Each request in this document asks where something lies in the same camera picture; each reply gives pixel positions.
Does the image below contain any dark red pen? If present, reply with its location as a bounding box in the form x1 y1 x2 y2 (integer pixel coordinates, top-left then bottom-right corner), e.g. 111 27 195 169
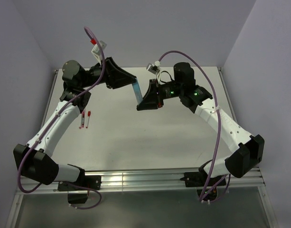
81 111 85 128

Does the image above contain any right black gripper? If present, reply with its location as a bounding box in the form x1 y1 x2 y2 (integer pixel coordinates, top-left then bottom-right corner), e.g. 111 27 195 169
137 79 183 111

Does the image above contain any light blue highlighter pen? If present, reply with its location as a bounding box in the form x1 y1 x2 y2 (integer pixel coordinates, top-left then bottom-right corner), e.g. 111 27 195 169
132 79 143 104

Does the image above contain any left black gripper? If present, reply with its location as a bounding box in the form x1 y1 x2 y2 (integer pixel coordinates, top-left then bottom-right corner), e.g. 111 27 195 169
80 57 136 89

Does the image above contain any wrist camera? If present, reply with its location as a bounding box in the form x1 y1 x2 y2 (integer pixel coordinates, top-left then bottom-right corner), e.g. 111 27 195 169
90 39 107 63
146 61 161 84

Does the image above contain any aluminium frame rail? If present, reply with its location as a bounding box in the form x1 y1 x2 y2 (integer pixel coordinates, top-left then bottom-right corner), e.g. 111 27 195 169
21 168 265 194

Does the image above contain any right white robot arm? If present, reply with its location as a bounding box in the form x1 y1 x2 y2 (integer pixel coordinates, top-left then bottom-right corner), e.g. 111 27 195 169
137 62 264 185

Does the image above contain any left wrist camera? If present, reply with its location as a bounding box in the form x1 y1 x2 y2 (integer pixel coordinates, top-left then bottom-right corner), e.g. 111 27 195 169
90 39 107 63

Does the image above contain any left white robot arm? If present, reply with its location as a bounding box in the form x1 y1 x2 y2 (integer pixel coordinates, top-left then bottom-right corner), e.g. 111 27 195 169
13 57 137 190

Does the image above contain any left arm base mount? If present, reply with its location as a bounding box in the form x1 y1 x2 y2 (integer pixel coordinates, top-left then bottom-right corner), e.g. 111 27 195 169
57 175 102 207

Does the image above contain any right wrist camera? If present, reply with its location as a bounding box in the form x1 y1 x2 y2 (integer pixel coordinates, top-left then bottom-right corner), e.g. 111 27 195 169
146 61 161 84

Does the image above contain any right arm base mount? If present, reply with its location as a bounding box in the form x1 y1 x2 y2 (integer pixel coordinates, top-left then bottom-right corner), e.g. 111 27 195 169
180 171 226 201

